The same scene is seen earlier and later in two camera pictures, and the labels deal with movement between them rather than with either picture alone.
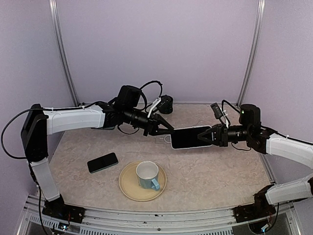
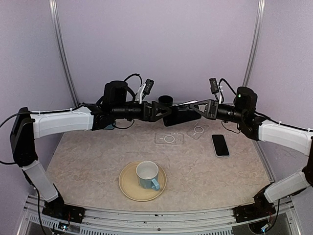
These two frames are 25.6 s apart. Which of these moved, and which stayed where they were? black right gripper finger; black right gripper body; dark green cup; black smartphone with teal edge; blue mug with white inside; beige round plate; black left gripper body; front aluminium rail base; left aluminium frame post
Moved: black left gripper body; black right gripper finger; black smartphone with teal edge; black right gripper body
Stayed: left aluminium frame post; dark green cup; beige round plate; front aluminium rail base; blue mug with white inside
